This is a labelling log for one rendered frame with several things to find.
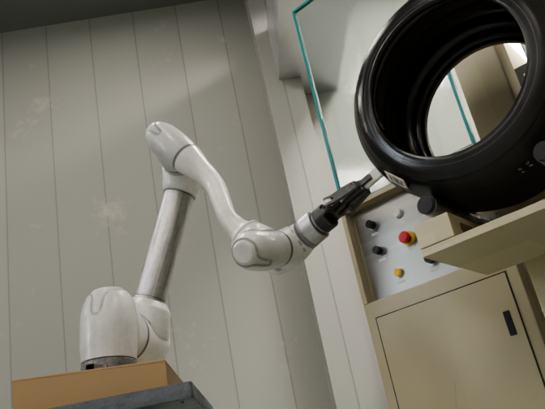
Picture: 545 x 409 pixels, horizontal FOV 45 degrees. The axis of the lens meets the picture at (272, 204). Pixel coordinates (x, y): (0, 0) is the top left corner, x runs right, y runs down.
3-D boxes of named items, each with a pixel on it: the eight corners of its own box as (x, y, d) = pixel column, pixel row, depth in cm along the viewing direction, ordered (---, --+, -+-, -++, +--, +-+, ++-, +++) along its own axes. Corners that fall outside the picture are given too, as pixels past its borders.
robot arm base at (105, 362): (57, 381, 169) (57, 359, 172) (92, 393, 189) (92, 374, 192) (123, 370, 168) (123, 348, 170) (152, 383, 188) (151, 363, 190)
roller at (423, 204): (480, 238, 175) (478, 222, 177) (496, 235, 173) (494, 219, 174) (417, 216, 150) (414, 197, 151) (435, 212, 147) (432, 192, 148)
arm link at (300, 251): (324, 249, 186) (301, 252, 175) (287, 279, 193) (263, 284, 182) (304, 219, 190) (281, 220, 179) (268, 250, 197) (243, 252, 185)
